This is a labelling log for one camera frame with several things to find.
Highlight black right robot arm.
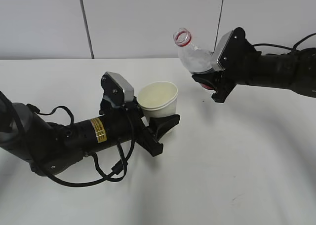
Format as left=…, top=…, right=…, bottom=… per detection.
left=192, top=27, right=316, bottom=103

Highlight clear plastic water bottle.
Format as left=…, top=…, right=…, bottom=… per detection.
left=173, top=28, right=214, bottom=75

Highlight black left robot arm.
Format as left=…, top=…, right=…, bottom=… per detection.
left=0, top=95, right=180, bottom=180

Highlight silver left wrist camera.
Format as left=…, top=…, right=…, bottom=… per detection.
left=101, top=72, right=134, bottom=109

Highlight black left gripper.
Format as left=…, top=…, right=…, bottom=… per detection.
left=99, top=96, right=180, bottom=157

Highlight white paper cup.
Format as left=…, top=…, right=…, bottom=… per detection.
left=137, top=81, right=178, bottom=122

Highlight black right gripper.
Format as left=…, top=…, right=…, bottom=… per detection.
left=192, top=27, right=262, bottom=103

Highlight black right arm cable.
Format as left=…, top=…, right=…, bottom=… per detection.
left=251, top=32, right=316, bottom=55

